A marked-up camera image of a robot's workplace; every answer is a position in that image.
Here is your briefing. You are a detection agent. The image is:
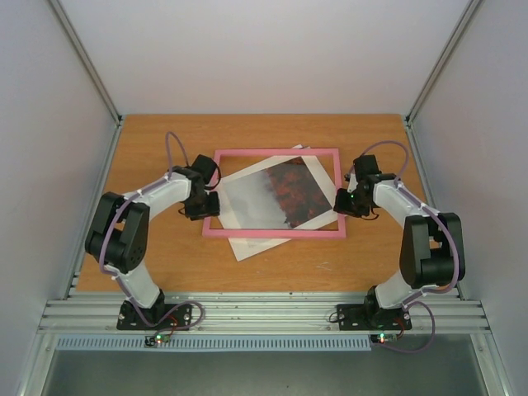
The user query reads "pink photo frame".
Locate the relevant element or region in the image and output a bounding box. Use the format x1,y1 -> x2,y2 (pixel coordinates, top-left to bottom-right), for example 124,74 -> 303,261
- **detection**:
202,148 -> 347,239

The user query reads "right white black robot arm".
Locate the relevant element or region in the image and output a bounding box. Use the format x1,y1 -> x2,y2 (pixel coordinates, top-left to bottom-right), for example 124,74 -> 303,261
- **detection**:
334,154 -> 466,331

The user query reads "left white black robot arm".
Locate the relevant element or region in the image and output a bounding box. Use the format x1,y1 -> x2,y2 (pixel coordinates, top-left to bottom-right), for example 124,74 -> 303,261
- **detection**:
84,155 -> 221,328

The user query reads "landscape photo print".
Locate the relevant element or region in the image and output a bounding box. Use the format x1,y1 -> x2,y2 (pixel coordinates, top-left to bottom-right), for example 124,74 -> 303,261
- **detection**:
218,156 -> 337,230

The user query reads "white backing paper sheet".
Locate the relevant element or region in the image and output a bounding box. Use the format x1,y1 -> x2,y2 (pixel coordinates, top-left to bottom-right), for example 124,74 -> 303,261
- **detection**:
223,156 -> 294,262

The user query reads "right small circuit board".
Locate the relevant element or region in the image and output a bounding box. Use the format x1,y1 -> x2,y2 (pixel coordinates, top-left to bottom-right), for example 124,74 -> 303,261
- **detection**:
370,332 -> 399,345

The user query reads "small circuit board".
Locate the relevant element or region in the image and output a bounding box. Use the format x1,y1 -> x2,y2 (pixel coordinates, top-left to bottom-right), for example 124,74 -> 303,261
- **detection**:
144,334 -> 172,347
370,332 -> 399,345

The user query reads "left small circuit board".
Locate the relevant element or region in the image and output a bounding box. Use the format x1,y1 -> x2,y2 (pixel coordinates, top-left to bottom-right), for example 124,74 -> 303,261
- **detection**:
144,334 -> 172,347

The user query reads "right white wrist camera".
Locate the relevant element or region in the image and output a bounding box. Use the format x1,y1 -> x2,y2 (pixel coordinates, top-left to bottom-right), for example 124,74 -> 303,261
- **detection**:
344,167 -> 357,193

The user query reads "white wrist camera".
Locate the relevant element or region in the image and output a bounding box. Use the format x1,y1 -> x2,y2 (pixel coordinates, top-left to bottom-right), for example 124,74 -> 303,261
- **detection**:
344,167 -> 357,193
207,167 -> 222,191

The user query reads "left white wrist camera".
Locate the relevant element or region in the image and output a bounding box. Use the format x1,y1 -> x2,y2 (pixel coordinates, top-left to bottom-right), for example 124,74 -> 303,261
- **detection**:
207,167 -> 222,191

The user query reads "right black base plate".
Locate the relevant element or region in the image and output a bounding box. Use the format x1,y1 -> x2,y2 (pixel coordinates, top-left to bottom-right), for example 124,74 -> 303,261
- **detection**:
337,304 -> 413,332

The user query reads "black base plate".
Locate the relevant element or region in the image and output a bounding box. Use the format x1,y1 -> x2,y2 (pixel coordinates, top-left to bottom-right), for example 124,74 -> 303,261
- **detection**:
337,304 -> 413,332
116,301 -> 196,331

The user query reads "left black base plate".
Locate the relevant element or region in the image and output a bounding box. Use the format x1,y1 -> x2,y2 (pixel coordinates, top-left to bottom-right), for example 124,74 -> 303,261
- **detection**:
116,301 -> 196,331

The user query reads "aluminium rail base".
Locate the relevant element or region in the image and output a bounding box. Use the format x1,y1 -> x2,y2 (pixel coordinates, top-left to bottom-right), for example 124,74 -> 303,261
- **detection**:
38,291 -> 491,335

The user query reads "grey slotted cable duct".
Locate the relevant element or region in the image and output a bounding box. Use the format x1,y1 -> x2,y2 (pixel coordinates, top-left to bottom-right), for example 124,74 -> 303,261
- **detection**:
55,334 -> 371,353

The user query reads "right aluminium corner post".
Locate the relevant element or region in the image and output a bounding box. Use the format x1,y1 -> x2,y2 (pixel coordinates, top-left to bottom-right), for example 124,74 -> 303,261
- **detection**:
403,0 -> 483,127

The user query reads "aluminium corner post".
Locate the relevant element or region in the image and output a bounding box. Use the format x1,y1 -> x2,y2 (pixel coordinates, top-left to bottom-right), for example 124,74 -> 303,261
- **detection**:
403,0 -> 483,127
46,0 -> 122,125

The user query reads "left aluminium corner post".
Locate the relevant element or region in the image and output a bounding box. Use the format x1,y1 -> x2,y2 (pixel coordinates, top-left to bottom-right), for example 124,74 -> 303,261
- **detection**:
46,0 -> 122,125

